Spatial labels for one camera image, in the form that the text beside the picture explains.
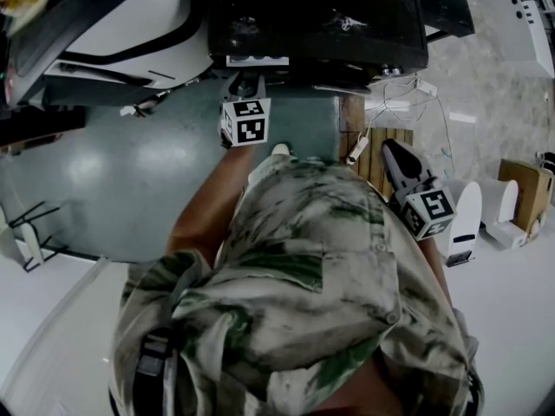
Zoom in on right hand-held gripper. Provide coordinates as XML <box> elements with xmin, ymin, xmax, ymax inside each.
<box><xmin>381</xmin><ymin>139</ymin><xmax>459</xmax><ymax>242</ymax></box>

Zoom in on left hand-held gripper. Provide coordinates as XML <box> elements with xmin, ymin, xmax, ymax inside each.
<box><xmin>219</xmin><ymin>72</ymin><xmax>272</xmax><ymax>148</ymax></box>

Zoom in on white detergent drawer dark front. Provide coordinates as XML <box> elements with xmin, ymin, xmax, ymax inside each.
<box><xmin>225</xmin><ymin>54</ymin><xmax>291</xmax><ymax>68</ymax></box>

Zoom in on person's right forearm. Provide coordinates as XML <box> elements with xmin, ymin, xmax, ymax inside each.
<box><xmin>422</xmin><ymin>236</ymin><xmax>454</xmax><ymax>309</ymax></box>

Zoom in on person's left forearm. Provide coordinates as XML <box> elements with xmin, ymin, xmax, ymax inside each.
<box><xmin>166</xmin><ymin>145</ymin><xmax>257</xmax><ymax>268</ymax></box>

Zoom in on white power strip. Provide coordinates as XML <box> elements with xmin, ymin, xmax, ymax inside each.
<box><xmin>345</xmin><ymin>135</ymin><xmax>371</xmax><ymax>165</ymax></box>

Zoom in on white power adapter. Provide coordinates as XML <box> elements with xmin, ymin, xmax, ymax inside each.
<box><xmin>414</xmin><ymin>79</ymin><xmax>439</xmax><ymax>98</ymax></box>

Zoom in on dark grey washing machine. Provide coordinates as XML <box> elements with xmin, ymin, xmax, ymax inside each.
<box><xmin>206</xmin><ymin>0</ymin><xmax>430</xmax><ymax>91</ymax></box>

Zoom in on white toilet unit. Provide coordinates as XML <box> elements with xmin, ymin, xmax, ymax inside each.
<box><xmin>480</xmin><ymin>179</ymin><xmax>541</xmax><ymax>250</ymax></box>

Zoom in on brown cardboard box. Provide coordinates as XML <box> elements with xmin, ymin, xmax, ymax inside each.
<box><xmin>497</xmin><ymin>158</ymin><xmax>555</xmax><ymax>233</ymax></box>

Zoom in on green white patterned shirt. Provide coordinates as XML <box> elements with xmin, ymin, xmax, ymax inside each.
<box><xmin>108</xmin><ymin>156</ymin><xmax>485</xmax><ymax>416</ymax></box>

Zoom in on white black wheeled machine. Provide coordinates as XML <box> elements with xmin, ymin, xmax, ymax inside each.
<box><xmin>6</xmin><ymin>0</ymin><xmax>216</xmax><ymax>112</ymax></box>

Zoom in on white bathtub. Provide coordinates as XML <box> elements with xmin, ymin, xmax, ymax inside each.
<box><xmin>474</xmin><ymin>0</ymin><xmax>555</xmax><ymax>80</ymax></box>

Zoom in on white chair black legs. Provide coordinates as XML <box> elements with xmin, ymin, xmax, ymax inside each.
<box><xmin>0</xmin><ymin>200</ymin><xmax>69</xmax><ymax>273</ymax></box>

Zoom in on black frame sink stand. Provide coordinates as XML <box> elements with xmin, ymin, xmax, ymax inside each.
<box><xmin>411</xmin><ymin>0</ymin><xmax>476</xmax><ymax>42</ymax></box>

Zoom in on black chest strap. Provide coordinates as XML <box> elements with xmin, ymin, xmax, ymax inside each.
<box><xmin>134</xmin><ymin>327</ymin><xmax>174</xmax><ymax>416</ymax></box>

